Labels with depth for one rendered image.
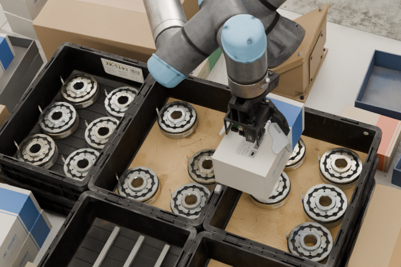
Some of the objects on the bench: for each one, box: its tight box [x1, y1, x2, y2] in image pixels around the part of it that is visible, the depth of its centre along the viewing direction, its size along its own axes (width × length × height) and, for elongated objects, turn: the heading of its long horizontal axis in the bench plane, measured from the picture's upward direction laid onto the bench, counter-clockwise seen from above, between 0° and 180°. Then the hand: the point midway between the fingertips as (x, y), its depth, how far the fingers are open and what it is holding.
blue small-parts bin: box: [354, 49, 401, 121], centre depth 208 cm, size 20×15×7 cm
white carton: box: [4, 11, 39, 41], centre depth 243 cm, size 20×12×9 cm, turn 156°
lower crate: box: [0, 176, 76, 218], centre depth 205 cm, size 40×30×12 cm
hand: (259, 137), depth 157 cm, fingers closed on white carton, 13 cm apart
